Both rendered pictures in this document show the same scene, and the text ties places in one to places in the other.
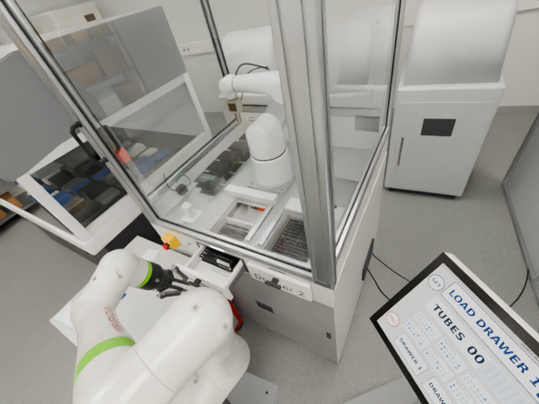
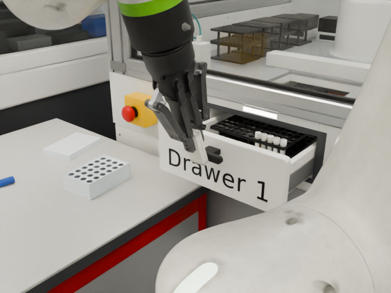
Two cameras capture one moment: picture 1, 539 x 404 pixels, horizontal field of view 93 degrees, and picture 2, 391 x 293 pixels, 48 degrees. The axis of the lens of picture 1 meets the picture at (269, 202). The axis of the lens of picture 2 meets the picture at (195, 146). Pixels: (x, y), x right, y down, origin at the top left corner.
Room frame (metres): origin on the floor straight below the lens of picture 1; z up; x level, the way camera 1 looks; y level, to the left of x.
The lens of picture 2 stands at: (-0.06, 0.41, 1.24)
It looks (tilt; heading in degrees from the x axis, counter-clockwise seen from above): 24 degrees down; 1
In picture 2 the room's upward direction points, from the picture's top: straight up
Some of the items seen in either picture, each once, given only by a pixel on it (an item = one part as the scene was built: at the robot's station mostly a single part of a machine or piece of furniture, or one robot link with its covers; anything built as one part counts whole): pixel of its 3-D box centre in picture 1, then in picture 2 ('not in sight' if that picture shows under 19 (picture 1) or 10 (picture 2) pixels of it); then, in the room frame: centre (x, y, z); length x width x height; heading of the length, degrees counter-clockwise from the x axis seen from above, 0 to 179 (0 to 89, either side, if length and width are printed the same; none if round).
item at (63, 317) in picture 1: (73, 315); not in sight; (0.75, 1.07, 0.78); 0.15 x 0.10 x 0.04; 58
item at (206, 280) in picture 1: (203, 280); (217, 163); (0.68, 0.38, 0.87); 0.29 x 0.02 x 0.11; 51
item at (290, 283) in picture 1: (278, 280); not in sight; (0.58, 0.05, 0.87); 0.29 x 0.02 x 0.11; 51
